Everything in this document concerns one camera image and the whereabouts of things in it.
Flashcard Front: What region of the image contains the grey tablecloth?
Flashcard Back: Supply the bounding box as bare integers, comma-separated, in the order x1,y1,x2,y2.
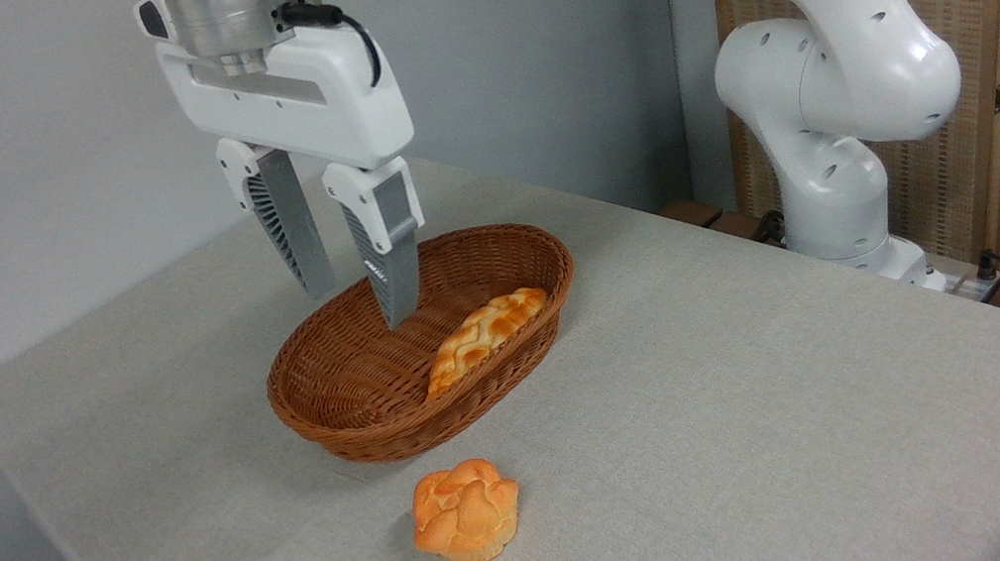
0,65,1000,561

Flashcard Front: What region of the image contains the brown wicker basket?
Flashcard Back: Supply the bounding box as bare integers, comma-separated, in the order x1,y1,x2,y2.
247,213,601,480

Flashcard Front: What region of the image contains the round orange bread roll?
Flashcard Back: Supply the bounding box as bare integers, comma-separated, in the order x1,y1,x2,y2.
402,452,530,561

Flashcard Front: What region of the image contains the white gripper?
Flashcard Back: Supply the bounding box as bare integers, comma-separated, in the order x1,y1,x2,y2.
153,2,446,361

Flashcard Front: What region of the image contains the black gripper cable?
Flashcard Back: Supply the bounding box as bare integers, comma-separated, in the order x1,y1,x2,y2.
276,0,386,102

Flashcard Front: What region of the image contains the black connector at robot base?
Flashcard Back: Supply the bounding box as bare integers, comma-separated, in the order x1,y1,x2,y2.
747,209,789,248

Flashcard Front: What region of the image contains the long braided bread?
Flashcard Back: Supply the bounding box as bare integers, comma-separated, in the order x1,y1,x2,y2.
412,284,563,403

